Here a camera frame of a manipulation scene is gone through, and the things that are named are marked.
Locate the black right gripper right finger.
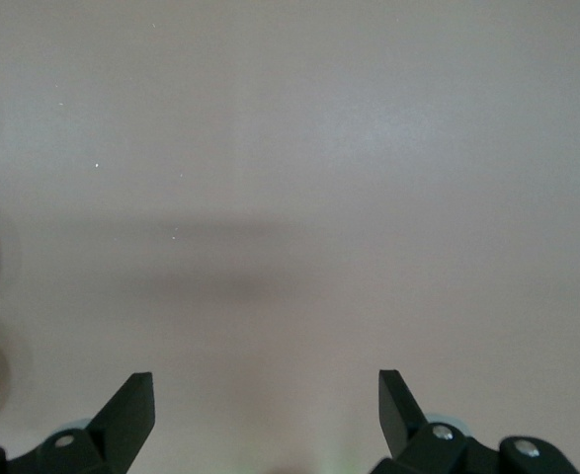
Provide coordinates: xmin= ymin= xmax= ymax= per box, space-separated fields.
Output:
xmin=371 ymin=368 xmax=580 ymax=474

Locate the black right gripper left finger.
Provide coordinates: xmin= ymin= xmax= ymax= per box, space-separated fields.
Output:
xmin=0 ymin=372 xmax=155 ymax=474

